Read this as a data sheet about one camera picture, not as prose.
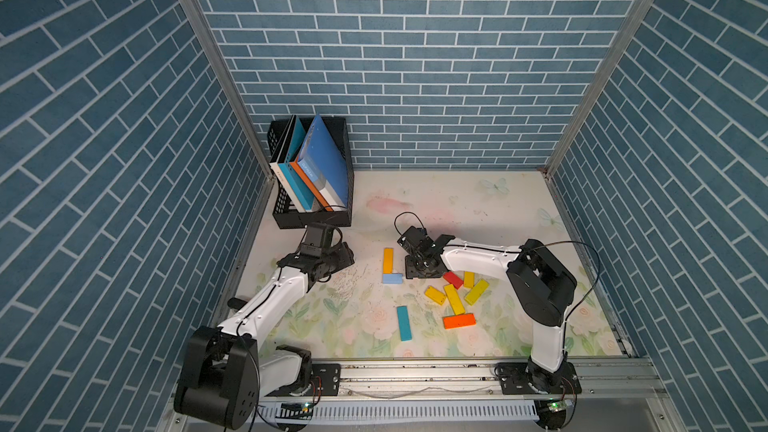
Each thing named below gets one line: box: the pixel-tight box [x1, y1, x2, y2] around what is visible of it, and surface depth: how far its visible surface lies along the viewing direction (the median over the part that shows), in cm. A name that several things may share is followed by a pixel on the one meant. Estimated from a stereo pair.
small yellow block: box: [424, 286, 446, 305], surface depth 90 cm
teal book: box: [278, 117, 316, 212], surface depth 89 cm
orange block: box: [442, 313, 476, 330], surface depth 85 cm
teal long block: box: [396, 306, 413, 341], surface depth 84 cm
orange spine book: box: [290, 158, 334, 212], surface depth 90 cm
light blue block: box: [382, 273, 403, 284], surface depth 93 cm
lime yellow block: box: [464, 279, 490, 306], surface depth 90 cm
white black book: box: [270, 115, 303, 214], surface depth 86 cm
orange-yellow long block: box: [383, 247, 394, 274], surface depth 98 cm
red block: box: [443, 271, 464, 290], surface depth 93 cm
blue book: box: [298, 114, 349, 211], surface depth 101 cm
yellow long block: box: [444, 284, 466, 315], surface depth 88 cm
